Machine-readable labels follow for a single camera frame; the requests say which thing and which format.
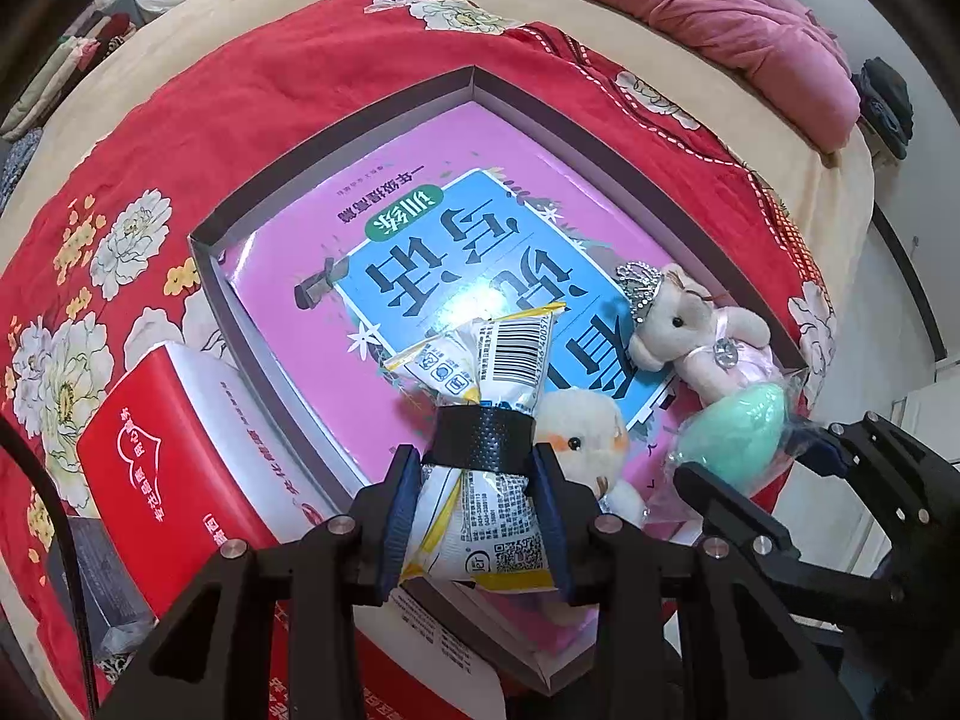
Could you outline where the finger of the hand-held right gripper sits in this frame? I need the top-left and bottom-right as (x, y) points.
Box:
(673, 461), (886, 593)
(802, 411), (960, 541)

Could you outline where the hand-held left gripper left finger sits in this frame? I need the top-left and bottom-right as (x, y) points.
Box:
(97, 444), (421, 720)

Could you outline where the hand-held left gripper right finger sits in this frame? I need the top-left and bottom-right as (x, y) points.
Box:
(529, 441), (863, 720)

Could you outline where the bagged green egg sponge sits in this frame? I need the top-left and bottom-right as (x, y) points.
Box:
(664, 382), (809, 497)

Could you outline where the cream teddy bear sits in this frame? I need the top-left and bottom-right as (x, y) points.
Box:
(534, 388), (647, 530)

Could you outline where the yellow white snack packet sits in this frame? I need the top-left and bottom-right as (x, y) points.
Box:
(381, 302), (567, 592)

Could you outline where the white bear plush with crown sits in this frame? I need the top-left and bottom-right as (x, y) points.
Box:
(615, 261), (785, 400)

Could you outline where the shallow grey cardboard box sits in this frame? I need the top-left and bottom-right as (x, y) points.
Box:
(186, 66), (811, 698)

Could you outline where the pink book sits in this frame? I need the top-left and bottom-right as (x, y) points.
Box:
(217, 97), (751, 661)

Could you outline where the red tissue pack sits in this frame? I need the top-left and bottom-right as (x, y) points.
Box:
(75, 341), (511, 720)

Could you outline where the dark blue box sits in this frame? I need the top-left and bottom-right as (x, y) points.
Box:
(45, 517), (162, 657)

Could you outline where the dark cloth bundle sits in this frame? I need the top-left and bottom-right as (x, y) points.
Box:
(855, 58), (914, 162)

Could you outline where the beige bed sheet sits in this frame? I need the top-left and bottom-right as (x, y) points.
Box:
(0, 0), (878, 720)

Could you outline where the red floral blanket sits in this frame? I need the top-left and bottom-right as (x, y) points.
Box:
(0, 0), (837, 720)

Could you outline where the pink quilt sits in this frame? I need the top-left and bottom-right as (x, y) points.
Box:
(326, 0), (862, 155)

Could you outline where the blue patterned cloth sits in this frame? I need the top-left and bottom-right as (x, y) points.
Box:
(0, 127), (46, 203)

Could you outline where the stack of folded clothes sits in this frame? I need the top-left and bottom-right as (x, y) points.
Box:
(0, 0), (140, 140)

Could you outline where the black cable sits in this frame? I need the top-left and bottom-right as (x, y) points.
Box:
(0, 412), (100, 713)

